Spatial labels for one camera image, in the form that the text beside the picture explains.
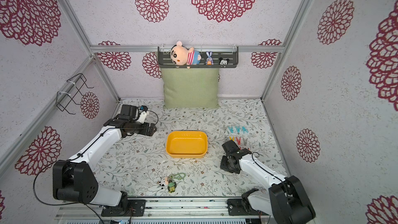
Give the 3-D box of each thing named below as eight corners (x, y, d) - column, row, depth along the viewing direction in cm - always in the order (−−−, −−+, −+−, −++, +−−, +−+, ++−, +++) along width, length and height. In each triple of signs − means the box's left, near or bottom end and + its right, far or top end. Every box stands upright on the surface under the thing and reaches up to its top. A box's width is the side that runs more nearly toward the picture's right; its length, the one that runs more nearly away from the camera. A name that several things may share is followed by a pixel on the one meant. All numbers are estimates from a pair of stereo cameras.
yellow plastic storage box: (165, 158, 93) (163, 154, 88) (168, 135, 103) (167, 130, 98) (208, 158, 93) (208, 154, 88) (207, 135, 103) (207, 130, 98)
